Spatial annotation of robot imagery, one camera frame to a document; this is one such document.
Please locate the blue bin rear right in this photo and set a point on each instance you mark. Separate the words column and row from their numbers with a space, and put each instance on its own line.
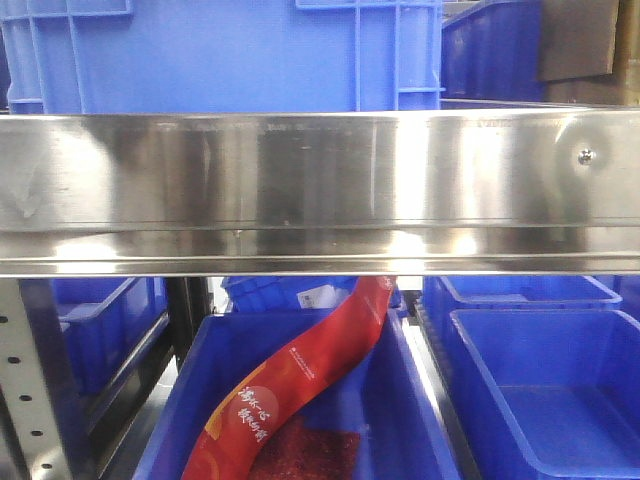
column 443, row 294

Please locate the blue bin with red bag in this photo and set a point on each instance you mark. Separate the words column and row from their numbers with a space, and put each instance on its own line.
column 383, row 399

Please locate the blue bin lower left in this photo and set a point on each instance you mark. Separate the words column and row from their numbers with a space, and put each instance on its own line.
column 102, row 320

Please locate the blue bin upper right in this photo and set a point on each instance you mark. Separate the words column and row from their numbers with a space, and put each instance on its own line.
column 490, row 52

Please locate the empty blue bin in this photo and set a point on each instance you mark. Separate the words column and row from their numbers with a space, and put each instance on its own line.
column 549, row 394

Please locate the red snack bag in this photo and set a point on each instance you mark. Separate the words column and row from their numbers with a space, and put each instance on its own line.
column 266, row 398

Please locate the perforated steel upright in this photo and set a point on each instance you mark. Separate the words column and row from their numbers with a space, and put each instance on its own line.
column 28, row 319

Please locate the large blue crate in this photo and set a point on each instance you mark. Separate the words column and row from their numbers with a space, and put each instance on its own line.
column 222, row 56

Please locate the brown cardboard piece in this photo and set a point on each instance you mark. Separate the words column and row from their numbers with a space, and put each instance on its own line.
column 577, row 39

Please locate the stainless steel shelf rail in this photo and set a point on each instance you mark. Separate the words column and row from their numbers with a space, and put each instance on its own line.
column 500, row 191

